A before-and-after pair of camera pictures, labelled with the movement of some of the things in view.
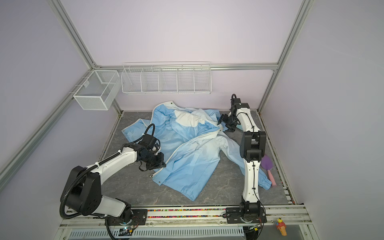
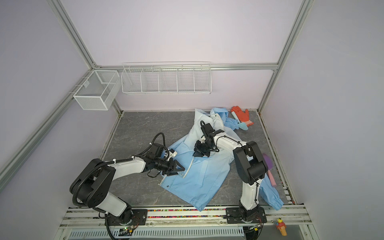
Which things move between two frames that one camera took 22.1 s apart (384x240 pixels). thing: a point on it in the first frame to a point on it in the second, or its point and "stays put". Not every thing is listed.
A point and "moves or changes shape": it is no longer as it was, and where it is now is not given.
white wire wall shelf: x=191 y=77 stays put
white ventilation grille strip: x=213 y=232 stays put
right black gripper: x=224 y=119 to x=198 y=151
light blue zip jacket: x=191 y=142 moves or changes shape
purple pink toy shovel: x=267 y=163 stays put
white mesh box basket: x=98 y=90 stays put
